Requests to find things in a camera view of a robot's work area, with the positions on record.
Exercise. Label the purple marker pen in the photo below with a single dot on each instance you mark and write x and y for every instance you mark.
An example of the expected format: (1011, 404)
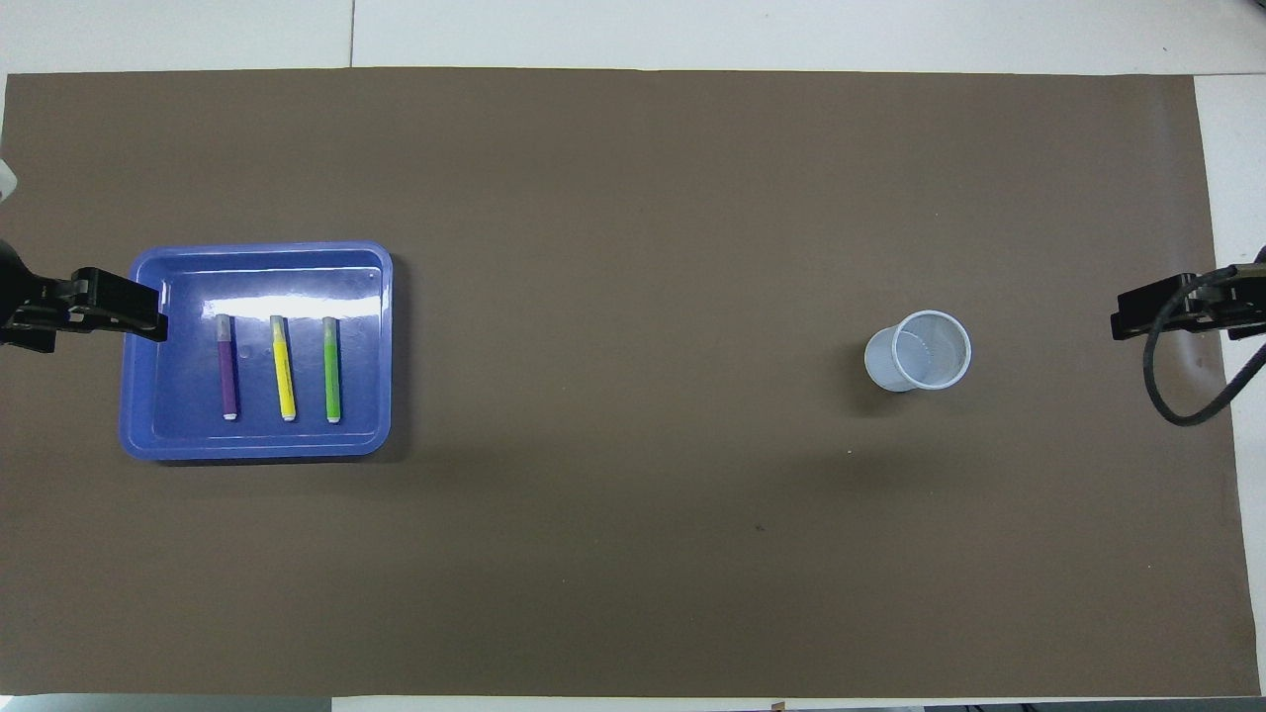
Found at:
(227, 376)

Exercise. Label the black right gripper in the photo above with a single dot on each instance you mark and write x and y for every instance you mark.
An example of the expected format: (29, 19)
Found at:
(1231, 297)

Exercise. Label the blue plastic tray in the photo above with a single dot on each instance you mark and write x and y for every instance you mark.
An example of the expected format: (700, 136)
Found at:
(178, 405)

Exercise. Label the translucent plastic cup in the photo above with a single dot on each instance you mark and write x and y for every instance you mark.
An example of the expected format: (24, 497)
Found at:
(880, 368)

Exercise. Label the green marker pen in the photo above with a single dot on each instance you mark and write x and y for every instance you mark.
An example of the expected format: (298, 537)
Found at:
(332, 376)

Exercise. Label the brown table mat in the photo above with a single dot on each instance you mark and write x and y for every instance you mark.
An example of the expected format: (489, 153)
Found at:
(633, 544)

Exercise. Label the yellow marker pen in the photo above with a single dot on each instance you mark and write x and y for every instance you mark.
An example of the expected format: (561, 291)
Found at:
(284, 376)

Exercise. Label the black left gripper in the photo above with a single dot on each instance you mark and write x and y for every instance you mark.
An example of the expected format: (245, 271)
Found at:
(25, 287)

